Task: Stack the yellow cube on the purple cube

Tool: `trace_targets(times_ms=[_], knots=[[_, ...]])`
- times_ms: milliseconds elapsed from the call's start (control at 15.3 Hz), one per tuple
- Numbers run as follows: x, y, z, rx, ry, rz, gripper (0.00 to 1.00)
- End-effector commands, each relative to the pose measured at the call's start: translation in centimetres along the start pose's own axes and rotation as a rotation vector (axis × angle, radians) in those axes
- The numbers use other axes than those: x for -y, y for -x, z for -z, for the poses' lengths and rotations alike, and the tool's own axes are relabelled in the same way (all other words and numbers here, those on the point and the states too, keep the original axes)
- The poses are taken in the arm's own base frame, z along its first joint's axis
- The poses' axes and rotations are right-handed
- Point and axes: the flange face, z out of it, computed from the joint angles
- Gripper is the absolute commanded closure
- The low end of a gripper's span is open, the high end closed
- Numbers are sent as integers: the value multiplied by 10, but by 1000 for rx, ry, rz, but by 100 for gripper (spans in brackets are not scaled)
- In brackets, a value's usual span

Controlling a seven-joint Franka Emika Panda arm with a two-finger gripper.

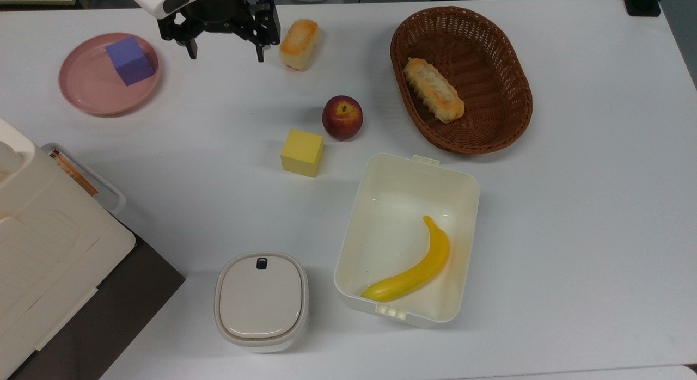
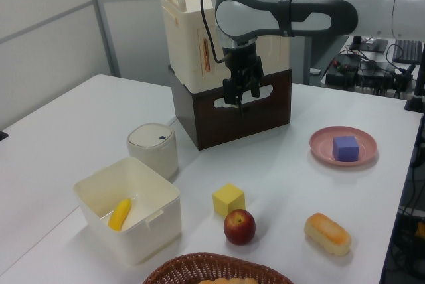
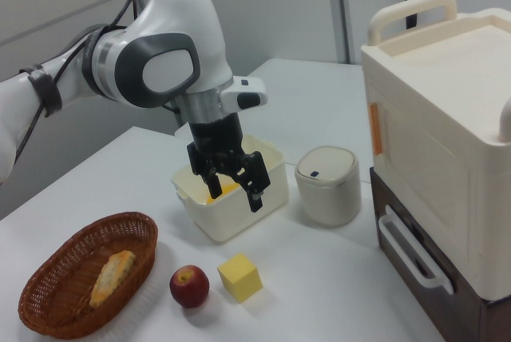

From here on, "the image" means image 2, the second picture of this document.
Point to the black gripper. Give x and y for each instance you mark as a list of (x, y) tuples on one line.
[(242, 61)]

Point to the yellow cube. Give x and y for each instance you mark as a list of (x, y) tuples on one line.
[(227, 201)]

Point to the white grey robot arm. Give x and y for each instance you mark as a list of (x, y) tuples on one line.
[(299, 15)]

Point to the purple cube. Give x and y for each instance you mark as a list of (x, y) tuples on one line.
[(345, 149)]

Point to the dark brown drawer box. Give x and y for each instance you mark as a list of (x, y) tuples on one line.
[(232, 124)]

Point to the pink plate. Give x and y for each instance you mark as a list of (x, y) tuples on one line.
[(320, 146)]

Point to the small white lidded bin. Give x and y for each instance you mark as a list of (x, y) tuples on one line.
[(156, 151)]

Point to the black monitor base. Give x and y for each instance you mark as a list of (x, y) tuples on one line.
[(368, 45)]

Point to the red apple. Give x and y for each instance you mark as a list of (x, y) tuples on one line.
[(239, 227)]

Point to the cream open plastic box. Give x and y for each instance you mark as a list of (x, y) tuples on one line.
[(156, 231)]

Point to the short golden bread bun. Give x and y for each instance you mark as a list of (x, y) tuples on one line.
[(327, 234)]

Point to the black keyboard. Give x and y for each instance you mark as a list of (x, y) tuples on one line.
[(406, 51)]

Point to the yellow banana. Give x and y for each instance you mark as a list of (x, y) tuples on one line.
[(120, 216)]

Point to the brown wicker basket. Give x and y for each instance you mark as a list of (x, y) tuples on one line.
[(186, 267)]

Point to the long ridged bread loaf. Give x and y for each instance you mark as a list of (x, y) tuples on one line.
[(229, 280)]

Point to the black stand base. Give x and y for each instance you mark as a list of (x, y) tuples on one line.
[(2, 135)]

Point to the black camera stand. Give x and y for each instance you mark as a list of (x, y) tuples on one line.
[(415, 98)]

